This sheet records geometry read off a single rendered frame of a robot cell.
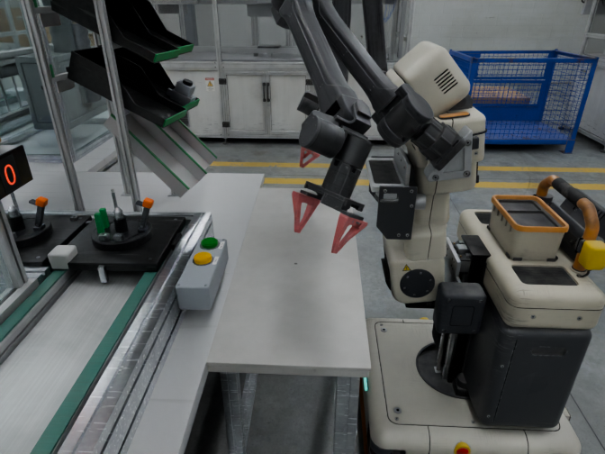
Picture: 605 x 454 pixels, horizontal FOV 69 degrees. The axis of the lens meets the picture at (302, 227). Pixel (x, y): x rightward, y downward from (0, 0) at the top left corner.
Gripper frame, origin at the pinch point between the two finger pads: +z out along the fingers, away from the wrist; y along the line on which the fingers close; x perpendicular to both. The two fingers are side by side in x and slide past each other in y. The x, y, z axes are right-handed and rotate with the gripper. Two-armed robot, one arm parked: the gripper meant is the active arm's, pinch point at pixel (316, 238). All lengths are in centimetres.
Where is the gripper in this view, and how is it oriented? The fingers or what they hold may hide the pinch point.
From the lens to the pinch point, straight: 81.8
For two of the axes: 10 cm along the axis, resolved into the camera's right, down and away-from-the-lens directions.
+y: 6.9, 3.8, -6.2
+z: -3.8, 9.2, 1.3
